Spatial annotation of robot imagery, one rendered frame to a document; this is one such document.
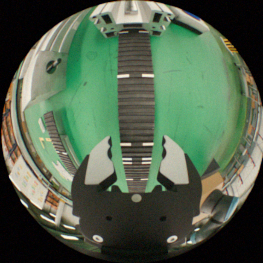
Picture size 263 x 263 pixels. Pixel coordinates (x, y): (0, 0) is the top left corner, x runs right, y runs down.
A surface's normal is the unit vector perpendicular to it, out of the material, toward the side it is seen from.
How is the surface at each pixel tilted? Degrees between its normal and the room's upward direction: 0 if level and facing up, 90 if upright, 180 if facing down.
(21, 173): 90
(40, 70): 90
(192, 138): 0
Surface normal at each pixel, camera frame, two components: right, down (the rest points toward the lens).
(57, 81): 1.00, -0.01
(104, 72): -0.04, 0.47
